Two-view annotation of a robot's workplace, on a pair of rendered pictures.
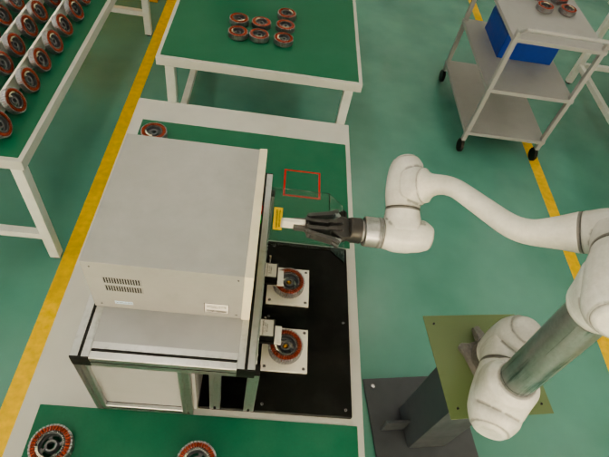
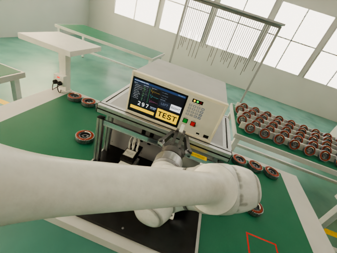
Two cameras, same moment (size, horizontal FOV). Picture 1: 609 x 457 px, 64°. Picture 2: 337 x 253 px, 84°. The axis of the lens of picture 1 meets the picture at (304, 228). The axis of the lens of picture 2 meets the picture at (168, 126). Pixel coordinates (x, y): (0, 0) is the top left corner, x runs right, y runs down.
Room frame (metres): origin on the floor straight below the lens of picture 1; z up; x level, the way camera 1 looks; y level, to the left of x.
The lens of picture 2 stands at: (1.00, -0.62, 1.57)
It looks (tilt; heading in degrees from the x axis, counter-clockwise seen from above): 31 degrees down; 104
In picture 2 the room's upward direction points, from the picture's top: 18 degrees clockwise
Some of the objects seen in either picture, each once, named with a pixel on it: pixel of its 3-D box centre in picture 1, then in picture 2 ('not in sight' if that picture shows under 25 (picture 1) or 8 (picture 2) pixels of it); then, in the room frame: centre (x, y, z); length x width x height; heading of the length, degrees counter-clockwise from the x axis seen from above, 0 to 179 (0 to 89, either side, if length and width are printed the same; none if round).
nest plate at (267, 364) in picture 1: (285, 349); not in sight; (0.70, -0.03, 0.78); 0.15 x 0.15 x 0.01; 9
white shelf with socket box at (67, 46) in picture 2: not in sight; (64, 72); (-0.16, 0.43, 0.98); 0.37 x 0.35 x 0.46; 9
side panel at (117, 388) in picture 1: (140, 386); not in sight; (0.44, 0.34, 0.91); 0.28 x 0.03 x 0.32; 99
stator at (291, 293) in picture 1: (288, 283); not in sight; (0.94, 0.01, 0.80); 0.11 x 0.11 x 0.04
